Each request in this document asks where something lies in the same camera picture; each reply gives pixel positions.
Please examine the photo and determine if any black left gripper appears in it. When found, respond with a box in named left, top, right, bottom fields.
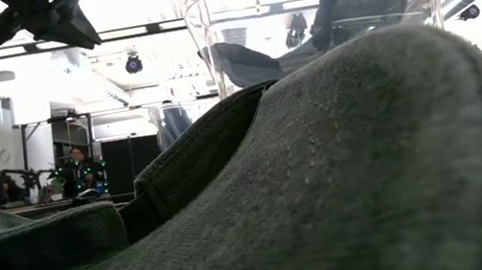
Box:
left=0, top=0, right=105, bottom=65

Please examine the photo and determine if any black overhead truss beam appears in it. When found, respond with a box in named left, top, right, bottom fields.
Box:
left=0, top=0, right=380, bottom=60

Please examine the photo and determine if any clear plastic container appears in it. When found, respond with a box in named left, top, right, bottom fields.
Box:
left=180, top=0, right=475, bottom=105
left=146, top=93, right=228, bottom=152

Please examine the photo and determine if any person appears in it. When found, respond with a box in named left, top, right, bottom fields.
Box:
left=54, top=141, right=109, bottom=201

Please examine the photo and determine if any black partition panel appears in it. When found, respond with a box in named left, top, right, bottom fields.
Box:
left=99, top=131, right=168, bottom=197

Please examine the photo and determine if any background work table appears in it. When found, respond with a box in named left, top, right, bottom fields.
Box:
left=0, top=186, right=137, bottom=225

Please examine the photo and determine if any dark green baseball cap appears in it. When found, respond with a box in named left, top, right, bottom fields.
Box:
left=0, top=11, right=482, bottom=270

